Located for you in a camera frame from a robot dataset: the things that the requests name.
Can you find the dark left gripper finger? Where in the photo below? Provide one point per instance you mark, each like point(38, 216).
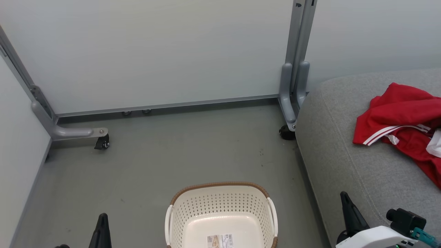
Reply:
point(102, 234)

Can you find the grey partition foot bracket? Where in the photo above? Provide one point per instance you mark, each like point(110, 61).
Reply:
point(302, 82)
point(286, 100)
point(72, 132)

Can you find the white perforated laundry basket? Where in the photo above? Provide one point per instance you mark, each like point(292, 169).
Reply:
point(220, 206)

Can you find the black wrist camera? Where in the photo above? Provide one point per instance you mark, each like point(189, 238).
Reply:
point(62, 246)
point(406, 222)

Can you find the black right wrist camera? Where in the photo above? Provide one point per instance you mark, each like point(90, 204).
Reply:
point(406, 222)

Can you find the grey partition bottom rail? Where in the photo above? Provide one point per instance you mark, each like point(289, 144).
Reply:
point(172, 105)

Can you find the small grey levelling foot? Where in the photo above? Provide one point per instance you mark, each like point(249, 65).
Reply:
point(146, 111)
point(126, 113)

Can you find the teal right camera plug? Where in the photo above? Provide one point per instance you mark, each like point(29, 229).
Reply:
point(424, 237)

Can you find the black caster wheel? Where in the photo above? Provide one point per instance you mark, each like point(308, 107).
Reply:
point(102, 142)
point(286, 133)

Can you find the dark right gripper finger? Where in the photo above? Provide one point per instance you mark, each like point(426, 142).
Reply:
point(351, 217)

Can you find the red and white garment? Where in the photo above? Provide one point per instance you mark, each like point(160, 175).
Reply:
point(396, 113)

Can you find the grey fabric sofa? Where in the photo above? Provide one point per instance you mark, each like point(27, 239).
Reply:
point(344, 155)

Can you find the printed paper basket label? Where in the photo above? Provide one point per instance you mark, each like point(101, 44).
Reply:
point(220, 241)

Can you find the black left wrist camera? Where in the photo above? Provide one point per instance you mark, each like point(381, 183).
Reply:
point(62, 246)

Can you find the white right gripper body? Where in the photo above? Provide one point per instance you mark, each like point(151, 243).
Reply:
point(375, 239)

